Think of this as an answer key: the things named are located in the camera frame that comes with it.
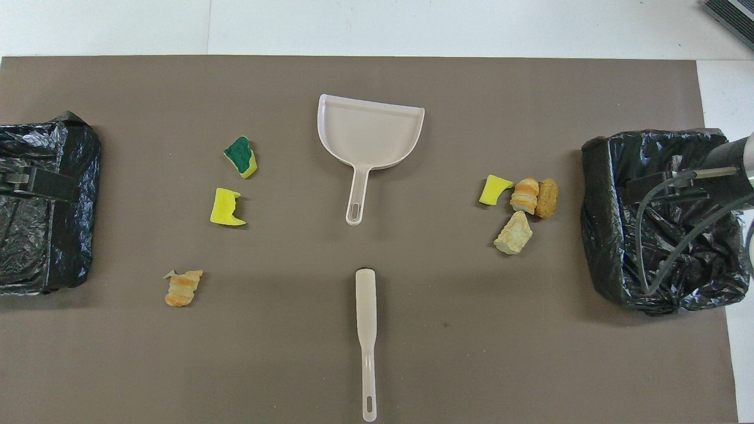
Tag pale bread chunk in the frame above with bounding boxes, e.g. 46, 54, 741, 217
494, 210, 534, 256

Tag beige brush with black bristles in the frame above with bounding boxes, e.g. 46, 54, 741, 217
355, 268, 378, 423

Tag striped bread roll piece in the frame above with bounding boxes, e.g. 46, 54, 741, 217
510, 178, 540, 215

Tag green and yellow sponge piece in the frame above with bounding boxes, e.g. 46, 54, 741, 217
223, 136, 259, 180

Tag brown bread roll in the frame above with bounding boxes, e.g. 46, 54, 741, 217
535, 178, 559, 220

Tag grey ribbed device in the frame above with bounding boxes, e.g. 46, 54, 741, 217
701, 0, 754, 51

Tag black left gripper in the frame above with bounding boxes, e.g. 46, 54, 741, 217
0, 166, 78, 202

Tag small yellow sponge piece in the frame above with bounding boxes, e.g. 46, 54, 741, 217
478, 174, 514, 206

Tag striped croissant piece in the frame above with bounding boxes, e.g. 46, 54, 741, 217
163, 269, 204, 308

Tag brown table mat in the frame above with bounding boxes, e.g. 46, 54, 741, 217
0, 55, 739, 424

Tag bin lined with black bag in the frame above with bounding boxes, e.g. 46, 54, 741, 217
0, 111, 102, 296
580, 128, 752, 317

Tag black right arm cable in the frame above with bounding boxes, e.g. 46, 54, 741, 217
635, 167, 754, 295

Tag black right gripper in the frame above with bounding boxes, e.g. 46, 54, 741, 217
626, 171, 707, 206

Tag notched yellow sponge piece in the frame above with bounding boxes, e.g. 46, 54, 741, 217
210, 187, 247, 227

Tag beige plastic dustpan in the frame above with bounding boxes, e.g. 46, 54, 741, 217
317, 94, 425, 226

